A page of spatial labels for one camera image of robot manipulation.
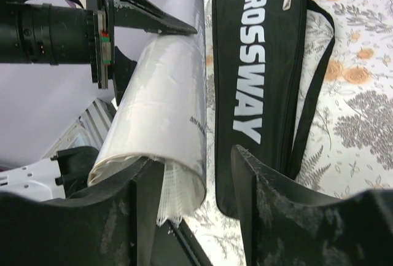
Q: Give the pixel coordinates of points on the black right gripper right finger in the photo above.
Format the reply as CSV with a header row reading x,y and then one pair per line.
x,y
284,223

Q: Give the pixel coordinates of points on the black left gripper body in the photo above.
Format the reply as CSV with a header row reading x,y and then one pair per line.
x,y
100,41

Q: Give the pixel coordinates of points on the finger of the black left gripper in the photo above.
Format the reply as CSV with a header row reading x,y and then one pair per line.
x,y
144,15
123,70

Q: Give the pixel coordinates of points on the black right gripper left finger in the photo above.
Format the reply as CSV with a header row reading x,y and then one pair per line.
x,y
110,223

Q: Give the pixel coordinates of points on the white shuttlecock tube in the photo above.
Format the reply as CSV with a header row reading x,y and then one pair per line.
x,y
162,116

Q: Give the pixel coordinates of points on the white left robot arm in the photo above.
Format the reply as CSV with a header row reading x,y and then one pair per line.
x,y
73,32

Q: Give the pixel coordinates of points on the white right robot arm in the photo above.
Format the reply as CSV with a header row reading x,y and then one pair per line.
x,y
49,179

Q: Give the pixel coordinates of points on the floral table mat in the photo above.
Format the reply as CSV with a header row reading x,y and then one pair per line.
x,y
349,146

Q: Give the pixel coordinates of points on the black racket bag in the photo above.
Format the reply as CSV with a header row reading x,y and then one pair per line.
x,y
258,48

